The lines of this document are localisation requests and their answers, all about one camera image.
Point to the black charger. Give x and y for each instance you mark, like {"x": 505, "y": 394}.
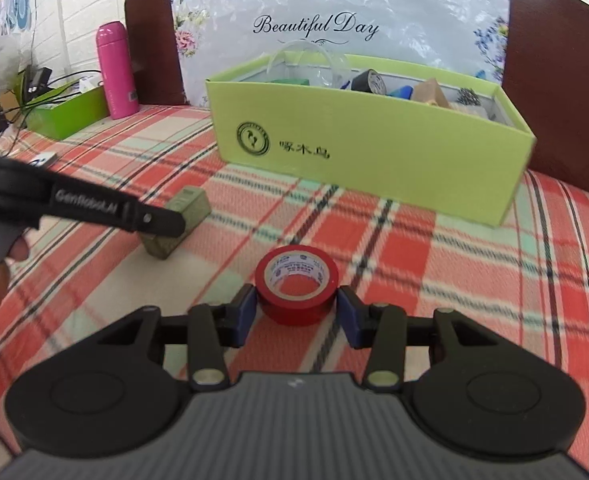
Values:
{"x": 38, "y": 82}

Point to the black tape roll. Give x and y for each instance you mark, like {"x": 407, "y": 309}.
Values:
{"x": 369, "y": 81}

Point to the small olive box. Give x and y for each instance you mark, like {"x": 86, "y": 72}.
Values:
{"x": 189, "y": 205}

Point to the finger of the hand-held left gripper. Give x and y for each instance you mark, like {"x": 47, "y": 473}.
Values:
{"x": 159, "y": 222}

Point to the small white box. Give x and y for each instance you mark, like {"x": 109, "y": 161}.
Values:
{"x": 89, "y": 84}

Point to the red tape roll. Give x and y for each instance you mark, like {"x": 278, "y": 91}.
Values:
{"x": 274, "y": 305}

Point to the dark green box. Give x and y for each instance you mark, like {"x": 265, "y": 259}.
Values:
{"x": 69, "y": 112}

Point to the small tan box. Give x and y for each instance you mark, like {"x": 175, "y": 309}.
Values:
{"x": 432, "y": 94}

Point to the blue wall sticker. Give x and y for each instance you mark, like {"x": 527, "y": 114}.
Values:
{"x": 18, "y": 5}

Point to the white power bank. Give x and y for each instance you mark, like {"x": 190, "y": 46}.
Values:
{"x": 43, "y": 159}

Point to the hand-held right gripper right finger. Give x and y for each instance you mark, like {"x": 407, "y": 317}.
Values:
{"x": 352, "y": 317}

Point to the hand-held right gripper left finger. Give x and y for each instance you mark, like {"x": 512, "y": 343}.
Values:
{"x": 244, "y": 315}

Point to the pink thermos bottle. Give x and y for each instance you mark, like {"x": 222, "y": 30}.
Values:
{"x": 118, "y": 70}

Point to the blue medicine box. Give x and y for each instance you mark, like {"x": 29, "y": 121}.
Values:
{"x": 400, "y": 93}

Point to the clear plastic cup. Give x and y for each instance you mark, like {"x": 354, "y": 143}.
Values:
{"x": 324, "y": 60}

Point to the plaid cloth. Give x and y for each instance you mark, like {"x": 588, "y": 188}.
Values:
{"x": 424, "y": 270}

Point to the small green box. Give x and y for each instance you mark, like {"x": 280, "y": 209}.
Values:
{"x": 289, "y": 81}

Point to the light green cardboard box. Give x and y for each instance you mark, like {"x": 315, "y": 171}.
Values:
{"x": 374, "y": 150}

